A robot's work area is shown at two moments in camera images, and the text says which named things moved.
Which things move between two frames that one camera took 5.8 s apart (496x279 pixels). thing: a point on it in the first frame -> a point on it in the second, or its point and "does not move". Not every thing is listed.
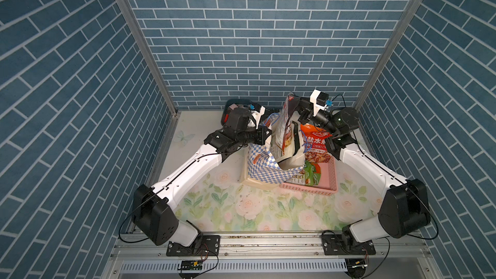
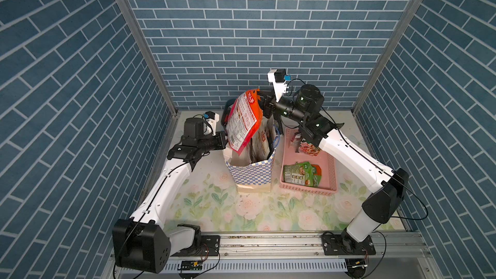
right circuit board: [356, 267] does not move
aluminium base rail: [141, 246] does not move
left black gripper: [261, 137] -> [220, 143]
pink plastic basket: [327, 185] does not move
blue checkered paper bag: [262, 164] -> [251, 177]
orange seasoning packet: [314, 144] -> [245, 116]
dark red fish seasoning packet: [281, 134] -> [260, 149]
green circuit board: [192, 265] does not move
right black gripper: [307, 112] -> [270, 105]
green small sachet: [310, 175] does not move
